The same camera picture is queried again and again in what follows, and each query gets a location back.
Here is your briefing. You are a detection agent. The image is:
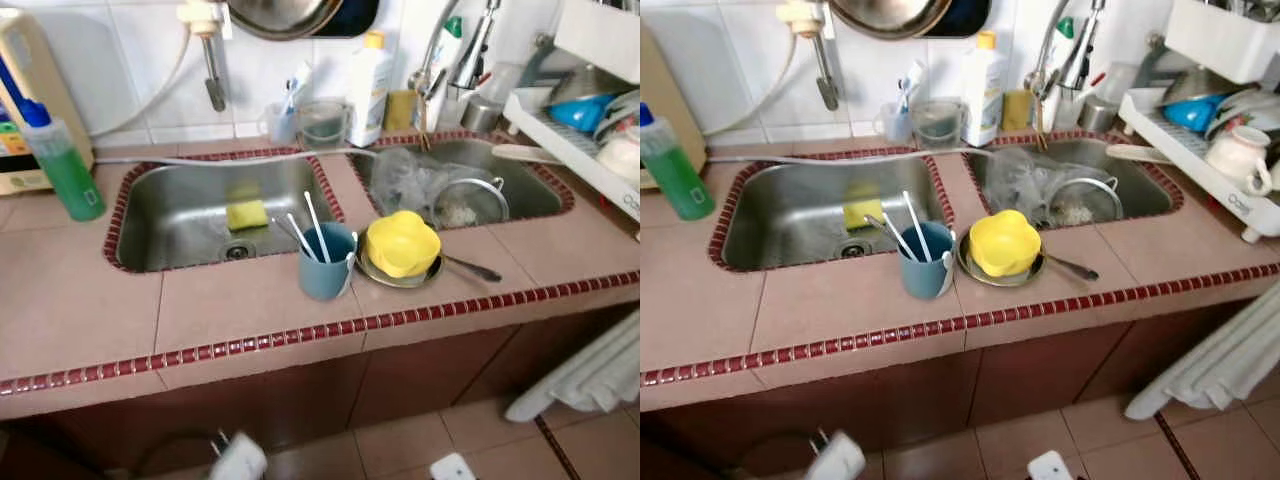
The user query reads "white ceramic mug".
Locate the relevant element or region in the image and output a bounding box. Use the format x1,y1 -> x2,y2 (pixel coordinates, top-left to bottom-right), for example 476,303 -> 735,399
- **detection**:
596,125 -> 641,187
1205,125 -> 1274,196

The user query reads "round steel wok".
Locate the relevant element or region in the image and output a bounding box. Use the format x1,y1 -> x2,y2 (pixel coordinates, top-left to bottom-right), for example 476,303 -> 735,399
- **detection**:
225,0 -> 346,42
828,0 -> 953,42

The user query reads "white bottle green cap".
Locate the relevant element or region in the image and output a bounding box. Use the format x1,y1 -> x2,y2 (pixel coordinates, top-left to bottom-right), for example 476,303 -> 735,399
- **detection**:
1035,15 -> 1079,131
418,15 -> 467,133

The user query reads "small steel cup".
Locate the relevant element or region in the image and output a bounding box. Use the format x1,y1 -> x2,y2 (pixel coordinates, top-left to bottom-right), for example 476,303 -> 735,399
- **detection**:
461,93 -> 506,135
1078,93 -> 1121,134

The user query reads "dark round pan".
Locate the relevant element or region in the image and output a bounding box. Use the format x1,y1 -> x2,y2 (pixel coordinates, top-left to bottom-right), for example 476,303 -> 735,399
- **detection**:
310,0 -> 381,39
920,0 -> 993,39

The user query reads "green dish soap bottle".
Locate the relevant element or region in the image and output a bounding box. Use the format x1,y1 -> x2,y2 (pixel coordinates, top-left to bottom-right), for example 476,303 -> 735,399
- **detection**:
20,95 -> 107,222
640,100 -> 717,222

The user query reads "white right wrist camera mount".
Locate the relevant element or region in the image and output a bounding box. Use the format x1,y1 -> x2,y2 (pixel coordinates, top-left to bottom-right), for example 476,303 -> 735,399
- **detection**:
1027,450 -> 1076,480
429,452 -> 477,480

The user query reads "white patterned plate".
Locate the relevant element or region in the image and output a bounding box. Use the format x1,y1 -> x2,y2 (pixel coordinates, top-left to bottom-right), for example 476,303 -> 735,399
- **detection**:
1205,88 -> 1280,141
595,90 -> 641,141

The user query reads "white cloth towel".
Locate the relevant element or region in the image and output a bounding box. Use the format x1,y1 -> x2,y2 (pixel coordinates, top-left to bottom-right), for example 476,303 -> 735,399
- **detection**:
503,310 -> 641,424
1125,280 -> 1280,421

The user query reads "white detergent bottle yellow cap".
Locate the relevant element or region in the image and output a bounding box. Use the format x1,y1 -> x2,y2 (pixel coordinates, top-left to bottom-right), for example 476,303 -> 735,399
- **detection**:
345,30 -> 394,149
960,30 -> 1009,149

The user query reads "clear plastic bag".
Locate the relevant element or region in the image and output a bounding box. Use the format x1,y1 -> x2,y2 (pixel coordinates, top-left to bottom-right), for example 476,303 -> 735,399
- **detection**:
367,148 -> 471,223
983,148 -> 1076,223

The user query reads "chrome sink faucet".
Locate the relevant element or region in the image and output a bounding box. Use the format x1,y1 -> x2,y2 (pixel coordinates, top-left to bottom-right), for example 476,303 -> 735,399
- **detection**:
1023,0 -> 1109,101
408,0 -> 503,106

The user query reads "steel mesh strainer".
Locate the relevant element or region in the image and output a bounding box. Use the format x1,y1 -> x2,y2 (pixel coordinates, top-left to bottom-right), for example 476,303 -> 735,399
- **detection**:
430,176 -> 510,230
1043,176 -> 1123,228

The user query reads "blue bowl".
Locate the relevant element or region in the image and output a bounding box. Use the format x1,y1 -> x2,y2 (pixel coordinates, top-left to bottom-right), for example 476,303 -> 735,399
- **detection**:
547,93 -> 614,135
1162,93 -> 1229,135

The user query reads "beige water ionizer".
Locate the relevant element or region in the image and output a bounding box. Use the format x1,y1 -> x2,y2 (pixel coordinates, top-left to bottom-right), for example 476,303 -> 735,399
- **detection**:
0,8 -> 94,197
640,25 -> 707,191

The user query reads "teal plastic cup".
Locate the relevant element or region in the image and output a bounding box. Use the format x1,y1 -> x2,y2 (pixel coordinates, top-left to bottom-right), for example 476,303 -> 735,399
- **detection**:
898,221 -> 958,301
298,221 -> 359,302

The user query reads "dark brown counter cabinet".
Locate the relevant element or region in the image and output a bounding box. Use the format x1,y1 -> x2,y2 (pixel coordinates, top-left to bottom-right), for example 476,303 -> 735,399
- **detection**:
0,300 -> 636,480
640,300 -> 1261,480

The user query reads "white ionizer hose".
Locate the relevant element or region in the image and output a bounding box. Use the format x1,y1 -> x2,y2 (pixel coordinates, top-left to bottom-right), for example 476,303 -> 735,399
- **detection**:
90,25 -> 193,141
703,25 -> 801,139

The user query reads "cream plastic spatula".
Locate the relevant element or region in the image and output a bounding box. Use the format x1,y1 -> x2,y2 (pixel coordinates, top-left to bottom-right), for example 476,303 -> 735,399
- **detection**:
1105,143 -> 1176,166
489,143 -> 567,167

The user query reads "mustard yellow sponge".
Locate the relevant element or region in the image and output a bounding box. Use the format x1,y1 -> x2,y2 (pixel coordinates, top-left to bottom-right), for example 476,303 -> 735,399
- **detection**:
384,90 -> 419,134
1000,90 -> 1034,133

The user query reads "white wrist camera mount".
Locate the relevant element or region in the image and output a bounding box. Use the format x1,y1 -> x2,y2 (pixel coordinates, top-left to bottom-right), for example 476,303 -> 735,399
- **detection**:
805,431 -> 867,480
208,431 -> 269,480
429,452 -> 477,480
1027,450 -> 1076,480

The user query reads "clear toothbrush cup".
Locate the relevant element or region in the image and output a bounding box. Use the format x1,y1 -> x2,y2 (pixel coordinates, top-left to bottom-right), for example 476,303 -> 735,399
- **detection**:
264,100 -> 301,145
875,100 -> 913,144

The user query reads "shallow stainless steel bowl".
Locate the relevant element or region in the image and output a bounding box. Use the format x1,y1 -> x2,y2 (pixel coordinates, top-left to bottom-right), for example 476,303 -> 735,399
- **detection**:
957,235 -> 1048,289
356,238 -> 447,290

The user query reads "white dish rack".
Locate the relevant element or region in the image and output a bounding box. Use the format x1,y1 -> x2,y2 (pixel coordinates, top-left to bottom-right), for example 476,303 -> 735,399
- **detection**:
503,0 -> 641,223
1118,0 -> 1280,244

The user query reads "white plastic straw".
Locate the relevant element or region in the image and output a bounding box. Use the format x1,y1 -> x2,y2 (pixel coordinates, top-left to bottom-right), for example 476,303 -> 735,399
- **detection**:
903,190 -> 933,263
287,213 -> 319,263
303,190 -> 332,263
882,213 -> 917,261

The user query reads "large steel mixing bowl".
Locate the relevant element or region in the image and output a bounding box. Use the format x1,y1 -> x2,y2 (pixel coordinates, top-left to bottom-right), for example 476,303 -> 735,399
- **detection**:
1160,65 -> 1246,106
545,65 -> 633,107

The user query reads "yellow dish sponge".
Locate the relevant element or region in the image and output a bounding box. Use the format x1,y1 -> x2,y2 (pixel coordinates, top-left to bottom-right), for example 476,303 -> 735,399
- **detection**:
224,185 -> 270,232
842,182 -> 885,231

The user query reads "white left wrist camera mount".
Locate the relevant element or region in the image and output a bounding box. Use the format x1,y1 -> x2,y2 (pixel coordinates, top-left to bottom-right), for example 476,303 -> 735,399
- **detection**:
805,431 -> 867,480
208,431 -> 269,480

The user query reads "stainless steel sink basin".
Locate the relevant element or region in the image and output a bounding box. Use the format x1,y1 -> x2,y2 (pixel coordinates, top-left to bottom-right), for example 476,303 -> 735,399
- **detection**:
103,148 -> 347,274
708,150 -> 957,273
347,133 -> 577,232
962,133 -> 1186,229

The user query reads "white wall tap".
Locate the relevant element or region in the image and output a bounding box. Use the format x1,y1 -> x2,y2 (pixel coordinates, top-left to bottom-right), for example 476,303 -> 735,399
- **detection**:
777,0 -> 841,113
177,0 -> 234,113

